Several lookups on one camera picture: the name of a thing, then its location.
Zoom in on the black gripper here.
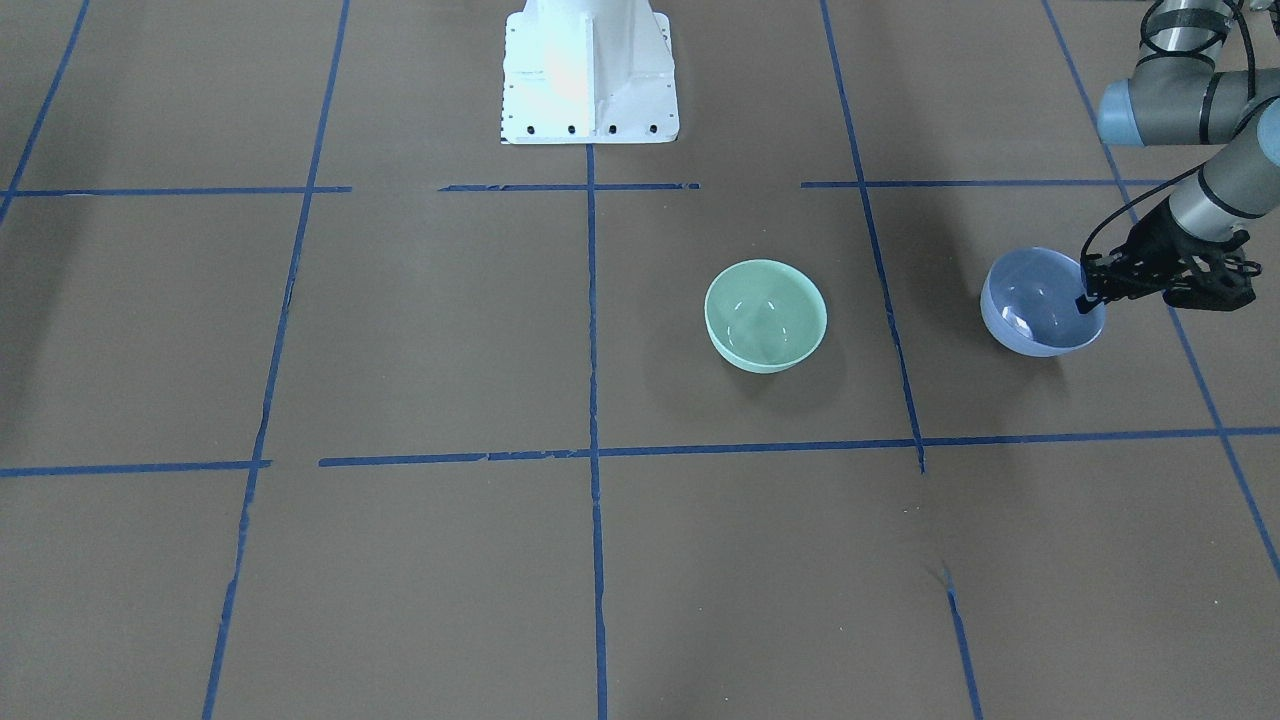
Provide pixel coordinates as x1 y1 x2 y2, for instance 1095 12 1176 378
1074 200 1247 315

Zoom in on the blue bowl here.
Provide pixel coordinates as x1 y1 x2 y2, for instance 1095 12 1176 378
979 247 1106 357

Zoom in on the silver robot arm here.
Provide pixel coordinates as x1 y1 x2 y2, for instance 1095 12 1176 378
1075 1 1279 314

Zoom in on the green bowl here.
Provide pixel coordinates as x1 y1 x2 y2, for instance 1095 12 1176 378
703 259 828 374

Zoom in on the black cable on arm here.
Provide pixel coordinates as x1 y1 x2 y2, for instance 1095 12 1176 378
1080 0 1261 263

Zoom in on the white pedestal column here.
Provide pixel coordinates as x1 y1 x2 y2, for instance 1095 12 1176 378
499 1 681 145

